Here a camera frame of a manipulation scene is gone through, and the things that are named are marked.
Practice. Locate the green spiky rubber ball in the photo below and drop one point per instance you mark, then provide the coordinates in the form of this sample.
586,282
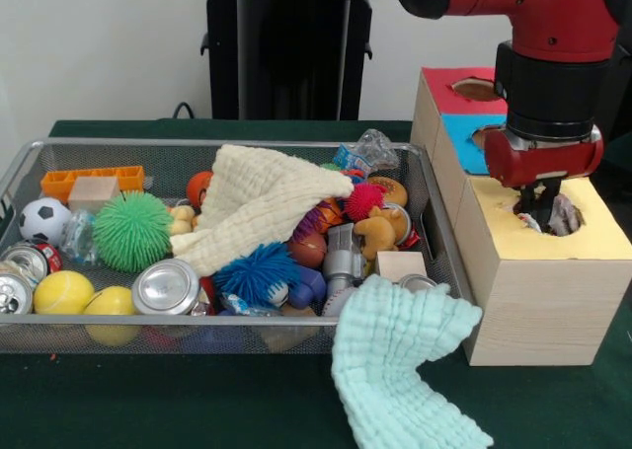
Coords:
133,232

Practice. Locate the mint green muslin cloth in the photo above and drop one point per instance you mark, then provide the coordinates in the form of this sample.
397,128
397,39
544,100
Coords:
395,330

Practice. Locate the cream muslin cloth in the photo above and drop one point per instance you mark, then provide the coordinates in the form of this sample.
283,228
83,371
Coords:
257,202

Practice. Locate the light wooden block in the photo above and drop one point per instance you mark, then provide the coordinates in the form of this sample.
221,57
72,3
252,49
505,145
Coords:
94,192

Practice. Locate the small black and white soccer ball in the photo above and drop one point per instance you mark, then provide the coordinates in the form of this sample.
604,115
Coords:
44,222

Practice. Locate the blue spiky rubber ball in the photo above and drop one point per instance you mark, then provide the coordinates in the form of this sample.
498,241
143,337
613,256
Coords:
254,271

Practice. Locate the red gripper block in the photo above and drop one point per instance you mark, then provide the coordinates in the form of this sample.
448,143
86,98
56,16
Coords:
543,163

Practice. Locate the silver drink can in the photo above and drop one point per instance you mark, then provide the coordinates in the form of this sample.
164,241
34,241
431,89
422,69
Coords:
14,293
165,286

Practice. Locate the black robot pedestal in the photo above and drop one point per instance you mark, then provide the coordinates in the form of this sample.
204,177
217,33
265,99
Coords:
222,49

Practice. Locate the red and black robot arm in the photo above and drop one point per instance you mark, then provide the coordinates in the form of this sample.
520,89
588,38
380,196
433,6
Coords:
543,24

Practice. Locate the wooden box with three holes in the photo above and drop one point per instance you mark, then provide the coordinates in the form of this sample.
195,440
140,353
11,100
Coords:
543,311

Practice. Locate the yellow tennis ball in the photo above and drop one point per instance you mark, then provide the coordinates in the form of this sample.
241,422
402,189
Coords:
64,291

